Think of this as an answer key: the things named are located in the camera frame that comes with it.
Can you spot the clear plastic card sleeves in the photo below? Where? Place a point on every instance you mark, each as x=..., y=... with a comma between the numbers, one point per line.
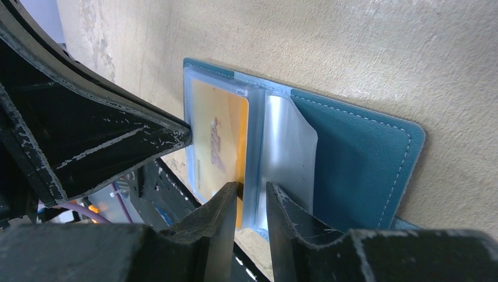
x=281, y=146

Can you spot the yellow credit card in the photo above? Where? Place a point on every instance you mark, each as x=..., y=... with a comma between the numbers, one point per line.
x=219, y=123

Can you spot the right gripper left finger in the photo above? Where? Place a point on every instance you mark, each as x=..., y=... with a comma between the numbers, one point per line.
x=76, y=252

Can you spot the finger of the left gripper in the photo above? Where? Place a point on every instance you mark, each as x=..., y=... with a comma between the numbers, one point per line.
x=65, y=130

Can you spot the blue card holder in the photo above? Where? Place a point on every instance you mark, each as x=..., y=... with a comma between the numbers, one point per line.
x=364, y=159

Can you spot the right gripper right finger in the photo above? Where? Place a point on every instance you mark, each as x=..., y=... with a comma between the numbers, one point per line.
x=304, y=248

